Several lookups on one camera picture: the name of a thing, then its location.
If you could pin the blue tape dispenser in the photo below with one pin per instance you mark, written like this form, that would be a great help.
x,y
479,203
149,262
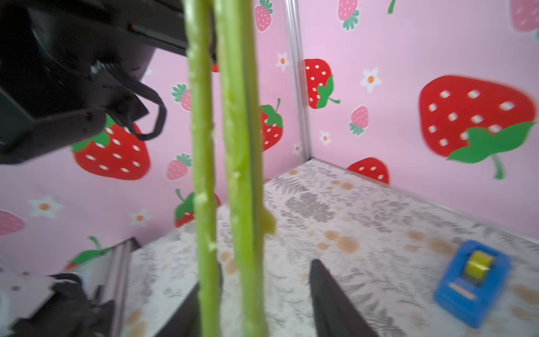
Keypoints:
x,y
473,282

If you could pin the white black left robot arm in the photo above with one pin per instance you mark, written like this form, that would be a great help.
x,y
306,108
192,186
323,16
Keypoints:
x,y
67,66

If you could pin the pink artificial flower bouquet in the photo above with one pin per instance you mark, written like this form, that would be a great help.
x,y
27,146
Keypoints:
x,y
229,24

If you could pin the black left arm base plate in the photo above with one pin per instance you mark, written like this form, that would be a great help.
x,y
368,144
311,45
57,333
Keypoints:
x,y
67,312

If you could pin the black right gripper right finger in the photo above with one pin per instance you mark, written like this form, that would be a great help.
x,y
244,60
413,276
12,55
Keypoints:
x,y
334,313

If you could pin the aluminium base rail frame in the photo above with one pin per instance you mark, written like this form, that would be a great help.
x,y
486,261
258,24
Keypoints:
x,y
103,272

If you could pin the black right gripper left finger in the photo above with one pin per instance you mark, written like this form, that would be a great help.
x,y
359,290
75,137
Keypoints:
x,y
178,307

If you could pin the aluminium corner post left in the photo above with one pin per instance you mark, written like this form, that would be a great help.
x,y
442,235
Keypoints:
x,y
297,64

